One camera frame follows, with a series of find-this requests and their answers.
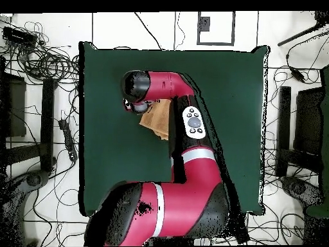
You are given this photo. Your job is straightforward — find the black stand base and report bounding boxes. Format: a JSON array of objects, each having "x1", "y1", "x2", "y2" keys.
[
  {"x1": 0, "y1": 169, "x2": 50, "y2": 247},
  {"x1": 280, "y1": 176, "x2": 325, "y2": 207}
]

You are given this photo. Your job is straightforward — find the green cloth strip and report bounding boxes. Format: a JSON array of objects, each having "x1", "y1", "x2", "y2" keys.
[{"x1": 305, "y1": 66, "x2": 329, "y2": 219}]

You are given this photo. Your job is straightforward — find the black tripod leg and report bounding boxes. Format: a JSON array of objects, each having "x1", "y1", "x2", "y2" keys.
[{"x1": 276, "y1": 11, "x2": 329, "y2": 48}]

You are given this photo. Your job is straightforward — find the black power strip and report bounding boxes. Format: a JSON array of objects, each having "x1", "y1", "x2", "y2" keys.
[{"x1": 58, "y1": 118, "x2": 78, "y2": 162}]

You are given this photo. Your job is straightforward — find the black cable tangle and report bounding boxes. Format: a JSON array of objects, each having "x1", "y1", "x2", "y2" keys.
[
  {"x1": 3, "y1": 21, "x2": 80, "y2": 84},
  {"x1": 263, "y1": 66, "x2": 323, "y2": 187}
]

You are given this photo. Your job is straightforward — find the black square panel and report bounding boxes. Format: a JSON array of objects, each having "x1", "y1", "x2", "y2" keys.
[
  {"x1": 294, "y1": 86, "x2": 325, "y2": 156},
  {"x1": 0, "y1": 73, "x2": 27, "y2": 138}
]

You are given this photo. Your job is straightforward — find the black diagonal cable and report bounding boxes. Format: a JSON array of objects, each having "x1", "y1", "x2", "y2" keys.
[{"x1": 134, "y1": 12, "x2": 163, "y2": 50}]

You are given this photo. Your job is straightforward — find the black flat box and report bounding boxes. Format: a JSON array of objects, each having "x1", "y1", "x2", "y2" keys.
[{"x1": 2, "y1": 26, "x2": 39, "y2": 45}]

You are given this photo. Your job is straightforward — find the orange terry towel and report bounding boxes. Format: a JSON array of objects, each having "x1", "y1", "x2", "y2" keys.
[{"x1": 138, "y1": 98, "x2": 173, "y2": 142}]

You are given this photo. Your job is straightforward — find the black power adapter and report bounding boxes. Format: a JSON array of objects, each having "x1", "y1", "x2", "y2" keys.
[{"x1": 290, "y1": 68, "x2": 307, "y2": 83}]

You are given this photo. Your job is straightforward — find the dark green tablecloth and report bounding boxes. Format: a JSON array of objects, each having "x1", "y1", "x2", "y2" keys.
[{"x1": 78, "y1": 41, "x2": 271, "y2": 217}]

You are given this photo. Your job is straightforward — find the grey square frame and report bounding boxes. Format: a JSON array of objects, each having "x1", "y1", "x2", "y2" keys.
[{"x1": 197, "y1": 11, "x2": 236, "y2": 47}]

